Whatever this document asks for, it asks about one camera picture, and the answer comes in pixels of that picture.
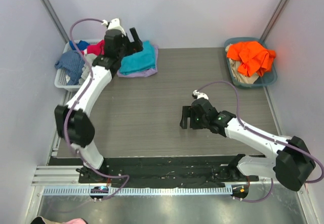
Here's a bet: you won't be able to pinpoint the teal t shirt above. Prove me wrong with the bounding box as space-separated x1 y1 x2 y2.
118 41 156 76

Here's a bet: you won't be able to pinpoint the orange t shirt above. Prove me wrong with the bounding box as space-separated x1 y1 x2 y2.
226 41 276 78

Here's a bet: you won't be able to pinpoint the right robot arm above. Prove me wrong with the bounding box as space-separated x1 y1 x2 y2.
180 98 316 192

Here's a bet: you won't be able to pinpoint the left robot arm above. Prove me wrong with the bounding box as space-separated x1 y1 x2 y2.
54 27 143 183

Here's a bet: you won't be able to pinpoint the red t shirt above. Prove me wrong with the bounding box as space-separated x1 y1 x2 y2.
83 40 105 56

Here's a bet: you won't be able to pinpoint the folded lavender t shirt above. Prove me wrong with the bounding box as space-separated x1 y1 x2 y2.
117 44 158 78

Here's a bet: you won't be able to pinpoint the royal blue t shirt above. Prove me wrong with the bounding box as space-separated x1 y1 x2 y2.
69 40 90 51

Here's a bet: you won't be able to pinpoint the grey t shirt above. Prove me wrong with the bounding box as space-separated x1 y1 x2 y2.
78 54 97 85

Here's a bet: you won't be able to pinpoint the blue checked shirt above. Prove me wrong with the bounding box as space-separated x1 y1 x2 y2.
54 50 85 85

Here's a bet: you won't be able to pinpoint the beige garment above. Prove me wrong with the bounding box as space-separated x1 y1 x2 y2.
226 42 260 77

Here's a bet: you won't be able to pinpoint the teal plastic basket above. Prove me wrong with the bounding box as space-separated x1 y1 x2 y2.
224 37 277 89

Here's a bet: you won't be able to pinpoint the white round mesh hamper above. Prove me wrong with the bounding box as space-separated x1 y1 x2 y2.
279 135 292 141

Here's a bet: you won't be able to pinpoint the pink cloth at bottom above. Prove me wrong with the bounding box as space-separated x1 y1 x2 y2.
30 216 88 224

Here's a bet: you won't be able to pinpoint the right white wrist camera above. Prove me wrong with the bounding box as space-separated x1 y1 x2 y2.
192 90 209 100

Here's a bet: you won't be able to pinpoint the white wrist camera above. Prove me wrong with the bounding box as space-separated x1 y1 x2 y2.
101 18 126 35
192 90 209 100

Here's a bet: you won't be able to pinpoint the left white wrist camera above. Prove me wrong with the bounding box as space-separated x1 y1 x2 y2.
101 18 126 35

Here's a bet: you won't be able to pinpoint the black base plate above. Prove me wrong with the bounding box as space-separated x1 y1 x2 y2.
48 155 259 187

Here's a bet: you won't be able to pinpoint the slotted cable duct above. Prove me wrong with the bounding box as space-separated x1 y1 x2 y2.
43 185 232 196

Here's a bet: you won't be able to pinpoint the left aluminium corner post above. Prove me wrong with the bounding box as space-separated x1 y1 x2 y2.
40 0 69 43

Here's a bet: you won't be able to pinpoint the aluminium corner post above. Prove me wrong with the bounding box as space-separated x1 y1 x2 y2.
40 0 69 43
260 0 289 42

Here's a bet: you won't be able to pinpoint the aluminium frame rails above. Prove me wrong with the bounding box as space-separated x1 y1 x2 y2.
31 165 84 185

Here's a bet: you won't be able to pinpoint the right aluminium corner post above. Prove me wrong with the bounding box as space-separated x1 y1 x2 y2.
260 0 289 42

